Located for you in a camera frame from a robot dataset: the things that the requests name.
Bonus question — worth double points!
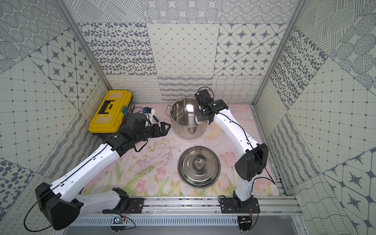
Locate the yellow black toolbox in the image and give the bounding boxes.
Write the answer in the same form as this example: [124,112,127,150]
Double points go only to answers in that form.
[89,90,133,134]

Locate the stainless steel pot lid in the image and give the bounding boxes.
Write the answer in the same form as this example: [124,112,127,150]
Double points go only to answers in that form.
[177,146,221,189]

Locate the aluminium mounting rail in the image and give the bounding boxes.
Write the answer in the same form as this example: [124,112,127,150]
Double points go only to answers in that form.
[74,196,303,230]

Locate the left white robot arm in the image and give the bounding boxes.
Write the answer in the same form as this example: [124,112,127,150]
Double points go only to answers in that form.
[35,113,171,231]

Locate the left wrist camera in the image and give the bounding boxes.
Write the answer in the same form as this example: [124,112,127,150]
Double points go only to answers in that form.
[142,107,155,122]

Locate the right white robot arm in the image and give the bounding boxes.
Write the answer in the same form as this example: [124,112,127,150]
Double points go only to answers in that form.
[194,87,276,215]

